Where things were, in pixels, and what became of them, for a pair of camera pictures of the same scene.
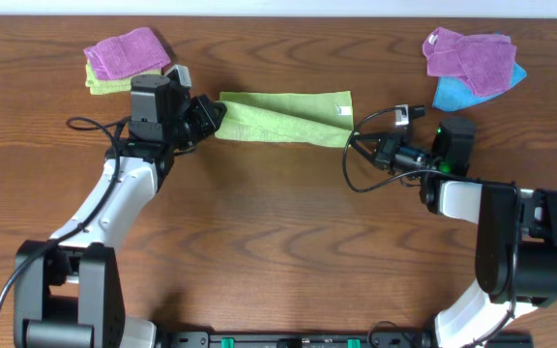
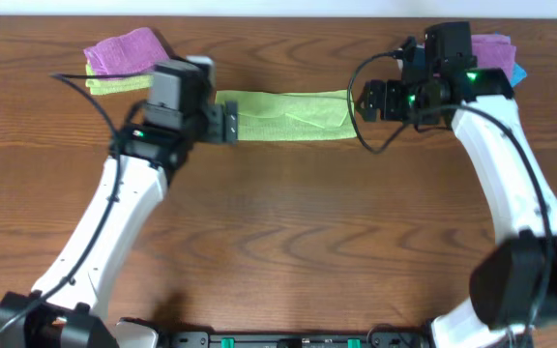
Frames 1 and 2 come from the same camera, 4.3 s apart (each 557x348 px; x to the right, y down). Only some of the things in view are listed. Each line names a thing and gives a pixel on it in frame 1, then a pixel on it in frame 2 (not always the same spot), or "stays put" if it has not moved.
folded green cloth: [123, 83] stays put
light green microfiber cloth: [307, 118] stays put
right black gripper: [386, 152] to [392, 89]
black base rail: [335, 339] stays put
